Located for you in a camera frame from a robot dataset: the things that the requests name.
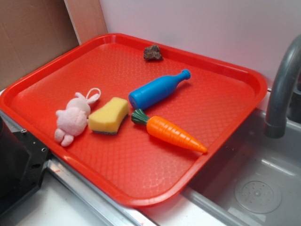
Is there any grey plastic sink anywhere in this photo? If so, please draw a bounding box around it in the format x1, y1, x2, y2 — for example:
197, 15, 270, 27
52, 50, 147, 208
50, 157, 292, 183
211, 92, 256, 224
182, 109, 301, 226

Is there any brown cardboard panel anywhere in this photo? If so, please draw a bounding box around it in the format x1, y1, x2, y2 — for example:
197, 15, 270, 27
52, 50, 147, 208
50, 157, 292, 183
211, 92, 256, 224
0, 0, 79, 89

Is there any red plastic tray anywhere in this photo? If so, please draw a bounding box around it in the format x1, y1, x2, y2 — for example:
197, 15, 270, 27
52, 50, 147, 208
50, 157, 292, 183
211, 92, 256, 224
0, 34, 267, 207

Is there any grey faucet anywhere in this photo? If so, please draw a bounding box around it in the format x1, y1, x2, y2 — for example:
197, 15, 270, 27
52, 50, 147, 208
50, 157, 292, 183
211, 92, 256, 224
264, 35, 301, 138

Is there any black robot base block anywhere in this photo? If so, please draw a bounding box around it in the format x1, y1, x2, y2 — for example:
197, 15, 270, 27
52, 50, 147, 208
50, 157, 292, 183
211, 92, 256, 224
0, 119, 49, 217

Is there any pink plush bunny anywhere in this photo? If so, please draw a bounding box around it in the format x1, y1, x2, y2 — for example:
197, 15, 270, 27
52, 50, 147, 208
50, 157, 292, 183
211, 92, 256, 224
54, 88, 101, 147

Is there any yellow sponge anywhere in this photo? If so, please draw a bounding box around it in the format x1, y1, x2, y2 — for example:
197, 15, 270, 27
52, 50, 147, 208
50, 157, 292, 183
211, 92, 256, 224
88, 97, 129, 134

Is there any blue toy bottle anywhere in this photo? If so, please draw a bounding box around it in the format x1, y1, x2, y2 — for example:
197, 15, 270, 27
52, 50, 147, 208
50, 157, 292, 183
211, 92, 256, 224
128, 69, 191, 110

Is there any brown rock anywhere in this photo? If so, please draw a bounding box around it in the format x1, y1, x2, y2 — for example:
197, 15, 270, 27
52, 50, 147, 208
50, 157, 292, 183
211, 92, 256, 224
143, 44, 163, 61

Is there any orange toy carrot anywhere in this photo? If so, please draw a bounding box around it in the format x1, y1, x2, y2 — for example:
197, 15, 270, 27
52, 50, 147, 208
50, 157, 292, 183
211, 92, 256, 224
131, 109, 207, 153

